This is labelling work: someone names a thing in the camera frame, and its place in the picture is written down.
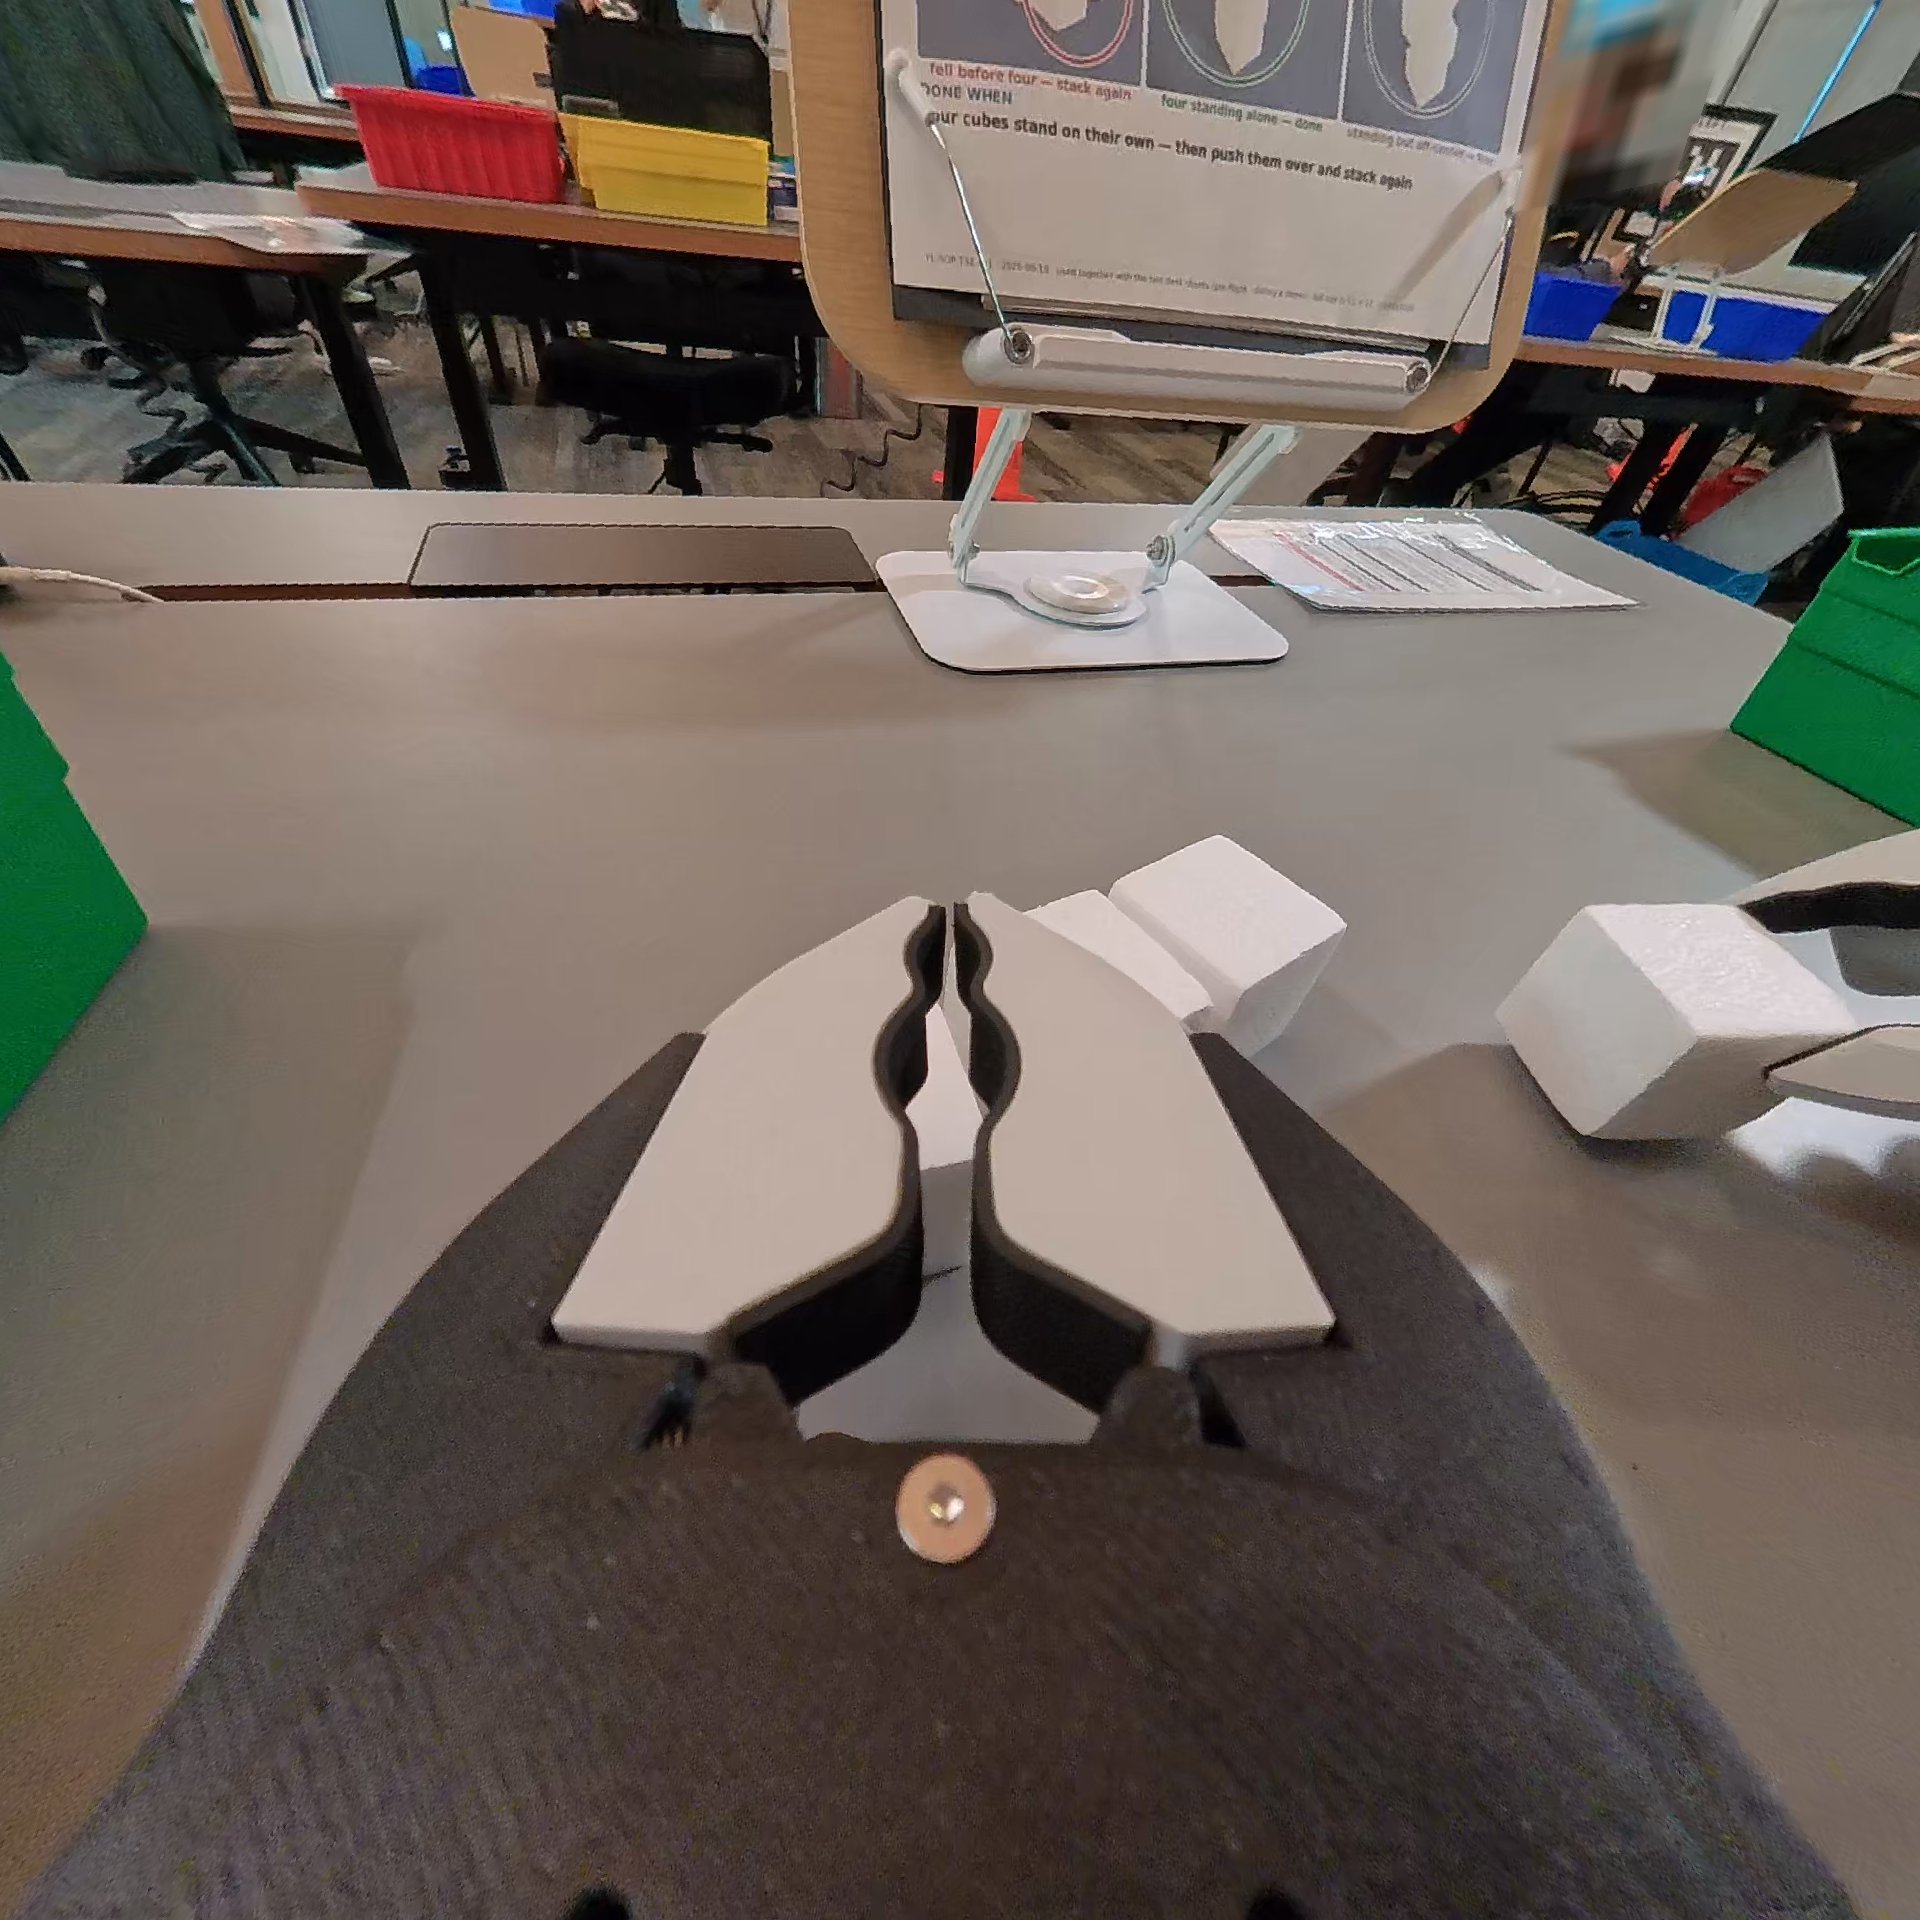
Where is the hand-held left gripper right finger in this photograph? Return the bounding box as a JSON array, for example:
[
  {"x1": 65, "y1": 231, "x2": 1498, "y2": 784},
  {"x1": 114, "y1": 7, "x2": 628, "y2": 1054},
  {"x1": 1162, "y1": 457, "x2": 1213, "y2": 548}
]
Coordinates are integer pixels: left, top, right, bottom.
[{"x1": 950, "y1": 888, "x2": 1337, "y2": 1412}]

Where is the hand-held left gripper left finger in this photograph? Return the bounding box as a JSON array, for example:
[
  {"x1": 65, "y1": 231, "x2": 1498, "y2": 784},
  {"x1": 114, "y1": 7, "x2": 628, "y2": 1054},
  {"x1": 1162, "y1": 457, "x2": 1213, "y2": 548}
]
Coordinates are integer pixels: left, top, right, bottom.
[{"x1": 551, "y1": 895, "x2": 953, "y2": 1407}]

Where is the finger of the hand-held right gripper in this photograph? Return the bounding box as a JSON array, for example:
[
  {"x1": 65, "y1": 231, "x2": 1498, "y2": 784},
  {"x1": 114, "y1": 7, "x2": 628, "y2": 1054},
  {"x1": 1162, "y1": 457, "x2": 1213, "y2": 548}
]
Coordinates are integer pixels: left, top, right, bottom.
[
  {"x1": 1720, "y1": 830, "x2": 1920, "y2": 1001},
  {"x1": 1765, "y1": 1023, "x2": 1920, "y2": 1120}
]

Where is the green plastic bin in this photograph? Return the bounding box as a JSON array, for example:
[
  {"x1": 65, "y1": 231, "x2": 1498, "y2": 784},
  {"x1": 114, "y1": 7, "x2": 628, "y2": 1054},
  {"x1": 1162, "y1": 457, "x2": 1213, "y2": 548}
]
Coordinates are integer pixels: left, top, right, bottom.
[
  {"x1": 0, "y1": 645, "x2": 152, "y2": 1128},
  {"x1": 1728, "y1": 525, "x2": 1920, "y2": 830}
]

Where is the white document stand with sheet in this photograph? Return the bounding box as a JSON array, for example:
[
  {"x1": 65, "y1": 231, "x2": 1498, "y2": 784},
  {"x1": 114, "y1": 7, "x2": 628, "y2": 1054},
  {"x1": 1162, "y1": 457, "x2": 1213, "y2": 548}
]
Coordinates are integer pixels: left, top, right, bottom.
[{"x1": 785, "y1": 0, "x2": 1573, "y2": 673}]

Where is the laminated paper sheet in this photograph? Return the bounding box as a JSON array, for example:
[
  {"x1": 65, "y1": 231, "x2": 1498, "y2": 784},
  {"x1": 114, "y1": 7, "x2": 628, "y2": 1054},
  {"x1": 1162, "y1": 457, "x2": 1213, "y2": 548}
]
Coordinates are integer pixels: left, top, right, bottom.
[{"x1": 1205, "y1": 511, "x2": 1640, "y2": 616}]

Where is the small background document stand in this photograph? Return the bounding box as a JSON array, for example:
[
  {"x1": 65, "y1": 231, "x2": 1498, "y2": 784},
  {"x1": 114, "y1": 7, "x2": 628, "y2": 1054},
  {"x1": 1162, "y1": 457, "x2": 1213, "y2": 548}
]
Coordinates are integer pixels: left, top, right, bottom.
[{"x1": 1634, "y1": 164, "x2": 1863, "y2": 353}]

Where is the black flat panel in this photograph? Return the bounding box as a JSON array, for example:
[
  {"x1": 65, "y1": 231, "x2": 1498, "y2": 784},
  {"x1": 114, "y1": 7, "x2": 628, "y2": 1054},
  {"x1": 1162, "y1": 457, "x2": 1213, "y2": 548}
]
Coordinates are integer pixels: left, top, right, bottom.
[{"x1": 1754, "y1": 96, "x2": 1920, "y2": 353}]

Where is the orange cone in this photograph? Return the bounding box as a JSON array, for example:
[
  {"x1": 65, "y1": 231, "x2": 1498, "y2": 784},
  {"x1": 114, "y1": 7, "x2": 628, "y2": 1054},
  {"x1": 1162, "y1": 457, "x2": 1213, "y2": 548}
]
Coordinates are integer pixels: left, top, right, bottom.
[{"x1": 936, "y1": 406, "x2": 1033, "y2": 504}]

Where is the black office chair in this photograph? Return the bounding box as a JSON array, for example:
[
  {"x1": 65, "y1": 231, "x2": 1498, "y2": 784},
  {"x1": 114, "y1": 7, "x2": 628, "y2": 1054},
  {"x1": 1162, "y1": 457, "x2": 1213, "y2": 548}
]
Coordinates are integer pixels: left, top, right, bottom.
[
  {"x1": 89, "y1": 255, "x2": 325, "y2": 485},
  {"x1": 536, "y1": 247, "x2": 800, "y2": 496}
]

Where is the printed instruction sheet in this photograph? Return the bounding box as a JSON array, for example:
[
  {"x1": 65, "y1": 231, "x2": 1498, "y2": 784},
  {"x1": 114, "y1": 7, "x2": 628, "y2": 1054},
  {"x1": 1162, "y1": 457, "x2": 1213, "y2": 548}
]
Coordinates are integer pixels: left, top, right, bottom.
[{"x1": 878, "y1": 0, "x2": 1550, "y2": 349}]

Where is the brown-edged table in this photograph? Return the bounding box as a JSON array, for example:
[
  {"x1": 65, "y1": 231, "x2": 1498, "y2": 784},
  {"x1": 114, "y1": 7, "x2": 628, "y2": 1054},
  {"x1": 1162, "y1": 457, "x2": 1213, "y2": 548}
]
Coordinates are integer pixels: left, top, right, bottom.
[
  {"x1": 292, "y1": 181, "x2": 812, "y2": 489},
  {"x1": 0, "y1": 207, "x2": 414, "y2": 489}
]

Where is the yellow plastic bin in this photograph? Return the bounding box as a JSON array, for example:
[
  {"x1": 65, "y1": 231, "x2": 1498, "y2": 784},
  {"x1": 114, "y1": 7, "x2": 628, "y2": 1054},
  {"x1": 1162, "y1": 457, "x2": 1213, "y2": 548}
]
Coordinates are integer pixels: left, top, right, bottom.
[{"x1": 557, "y1": 111, "x2": 769, "y2": 231}]

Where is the red plastic bin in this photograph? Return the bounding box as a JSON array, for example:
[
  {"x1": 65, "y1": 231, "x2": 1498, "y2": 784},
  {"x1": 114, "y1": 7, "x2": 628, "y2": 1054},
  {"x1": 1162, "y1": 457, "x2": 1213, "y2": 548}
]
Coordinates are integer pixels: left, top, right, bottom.
[{"x1": 336, "y1": 82, "x2": 569, "y2": 202}]

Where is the cardboard sheet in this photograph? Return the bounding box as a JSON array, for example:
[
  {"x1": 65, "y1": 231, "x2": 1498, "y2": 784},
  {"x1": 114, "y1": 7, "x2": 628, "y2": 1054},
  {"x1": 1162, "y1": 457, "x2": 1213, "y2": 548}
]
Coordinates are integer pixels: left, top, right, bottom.
[{"x1": 449, "y1": 7, "x2": 557, "y2": 106}]

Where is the dark green cloth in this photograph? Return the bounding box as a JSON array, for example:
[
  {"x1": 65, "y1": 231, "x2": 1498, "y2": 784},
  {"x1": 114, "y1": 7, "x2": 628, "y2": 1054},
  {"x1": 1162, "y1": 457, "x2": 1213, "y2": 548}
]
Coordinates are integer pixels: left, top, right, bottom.
[{"x1": 0, "y1": 0, "x2": 249, "y2": 182}]

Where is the desk cable tray lid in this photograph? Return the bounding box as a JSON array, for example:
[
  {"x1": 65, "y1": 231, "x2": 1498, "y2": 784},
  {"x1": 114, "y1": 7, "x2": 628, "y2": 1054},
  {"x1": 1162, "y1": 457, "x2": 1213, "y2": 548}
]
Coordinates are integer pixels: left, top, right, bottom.
[{"x1": 407, "y1": 521, "x2": 880, "y2": 592}]

